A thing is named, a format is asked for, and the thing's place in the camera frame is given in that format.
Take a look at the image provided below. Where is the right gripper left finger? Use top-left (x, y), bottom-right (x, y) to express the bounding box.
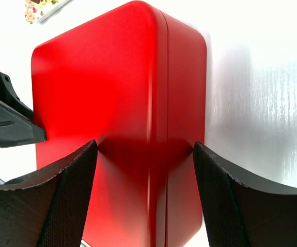
top-left (0, 140), bottom-right (98, 246)

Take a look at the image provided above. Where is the floral tray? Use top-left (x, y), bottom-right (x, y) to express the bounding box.
top-left (25, 0), bottom-right (70, 24)

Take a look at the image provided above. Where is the red chocolate box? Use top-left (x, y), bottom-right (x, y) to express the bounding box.
top-left (161, 11), bottom-right (208, 247)

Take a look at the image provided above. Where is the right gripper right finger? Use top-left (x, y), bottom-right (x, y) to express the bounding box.
top-left (193, 142), bottom-right (297, 246)

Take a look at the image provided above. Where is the red tin lid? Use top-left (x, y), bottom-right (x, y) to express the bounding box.
top-left (31, 1), bottom-right (168, 246)

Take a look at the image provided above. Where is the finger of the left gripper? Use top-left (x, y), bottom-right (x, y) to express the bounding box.
top-left (0, 72), bottom-right (46, 148)

